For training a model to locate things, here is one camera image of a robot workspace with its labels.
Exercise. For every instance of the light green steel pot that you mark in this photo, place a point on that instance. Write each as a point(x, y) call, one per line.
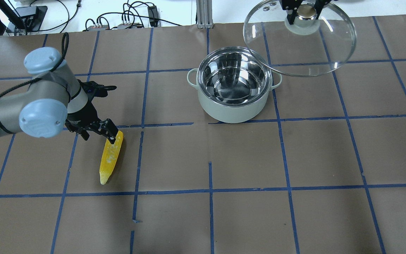
point(232, 84)

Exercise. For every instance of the glass pot lid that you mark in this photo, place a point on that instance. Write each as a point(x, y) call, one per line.
point(307, 48)

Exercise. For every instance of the black power adapter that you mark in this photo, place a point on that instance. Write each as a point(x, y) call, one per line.
point(153, 16)

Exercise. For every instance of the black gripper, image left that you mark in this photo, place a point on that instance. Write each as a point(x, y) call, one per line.
point(86, 114)

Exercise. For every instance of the aluminium frame post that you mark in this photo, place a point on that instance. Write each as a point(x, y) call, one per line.
point(204, 17)

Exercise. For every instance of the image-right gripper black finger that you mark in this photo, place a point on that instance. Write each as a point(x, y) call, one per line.
point(291, 7)
point(319, 5)

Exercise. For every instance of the yellow corn cob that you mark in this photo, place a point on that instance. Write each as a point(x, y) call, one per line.
point(109, 157)

